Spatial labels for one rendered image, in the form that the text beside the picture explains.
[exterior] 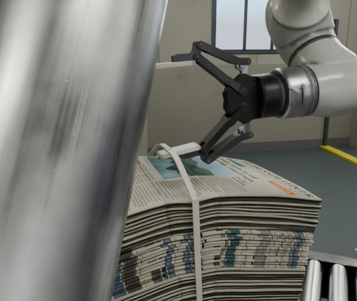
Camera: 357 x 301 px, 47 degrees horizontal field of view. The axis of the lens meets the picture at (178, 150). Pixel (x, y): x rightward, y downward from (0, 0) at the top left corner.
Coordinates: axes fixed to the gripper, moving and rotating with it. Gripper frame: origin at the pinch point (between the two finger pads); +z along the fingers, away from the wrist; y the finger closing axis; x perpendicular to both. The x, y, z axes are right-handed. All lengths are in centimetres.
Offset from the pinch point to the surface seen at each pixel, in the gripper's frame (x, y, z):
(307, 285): 16, 53, -38
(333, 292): 12, 53, -42
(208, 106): 402, 72, -154
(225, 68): 399, 28, -178
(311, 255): 29, 53, -47
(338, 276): 17, 53, -48
